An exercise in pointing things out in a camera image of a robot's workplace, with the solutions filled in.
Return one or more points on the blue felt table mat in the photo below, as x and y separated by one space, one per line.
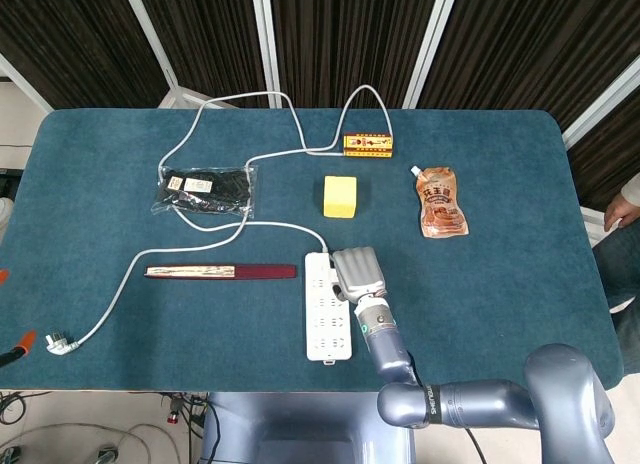
100 184

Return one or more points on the dark red folding fan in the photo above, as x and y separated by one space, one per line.
260 272

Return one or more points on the red emergency stop button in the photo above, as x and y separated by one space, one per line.
173 418

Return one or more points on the white round floor object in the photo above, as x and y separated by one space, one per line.
4 211

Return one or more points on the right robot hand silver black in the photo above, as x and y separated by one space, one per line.
360 274

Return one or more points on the white metal frame post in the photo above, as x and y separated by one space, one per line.
432 39
25 81
600 104
150 34
265 34

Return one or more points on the bystander white sleeved forearm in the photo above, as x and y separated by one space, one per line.
632 189

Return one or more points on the brown sauce pouch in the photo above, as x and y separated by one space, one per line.
442 204

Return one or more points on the chrome caster foot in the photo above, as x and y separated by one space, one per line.
10 455
107 455

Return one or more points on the bystander bare hand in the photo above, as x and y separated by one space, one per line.
617 211

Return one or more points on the yellow sponge block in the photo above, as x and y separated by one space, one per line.
340 196

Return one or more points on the bystander trousered legs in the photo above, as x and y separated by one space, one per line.
622 264

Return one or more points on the white power strip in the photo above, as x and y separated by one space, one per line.
320 334

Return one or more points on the white metal frame base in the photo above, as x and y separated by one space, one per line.
595 224

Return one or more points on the black items in plastic bag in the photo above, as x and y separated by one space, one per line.
220 189

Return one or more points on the yellow red small box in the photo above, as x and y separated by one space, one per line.
367 145

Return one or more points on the black floor device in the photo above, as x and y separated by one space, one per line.
7 179

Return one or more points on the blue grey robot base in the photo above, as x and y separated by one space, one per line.
280 424

